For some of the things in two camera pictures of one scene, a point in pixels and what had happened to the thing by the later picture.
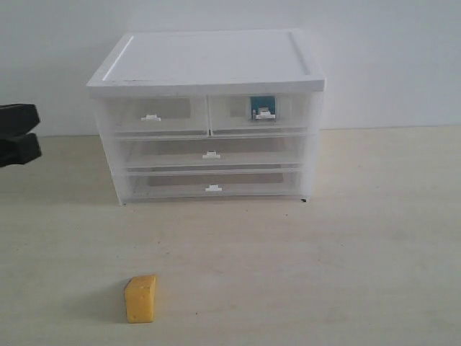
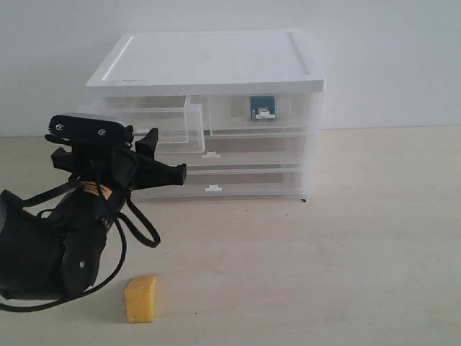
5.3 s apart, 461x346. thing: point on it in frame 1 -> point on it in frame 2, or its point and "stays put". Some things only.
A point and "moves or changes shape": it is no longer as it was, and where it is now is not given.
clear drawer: [161, 116] moves or changes shape
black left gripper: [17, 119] -> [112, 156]
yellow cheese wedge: [140, 293] stays put
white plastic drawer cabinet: [209, 117] stays put
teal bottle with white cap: [263, 107] stays put
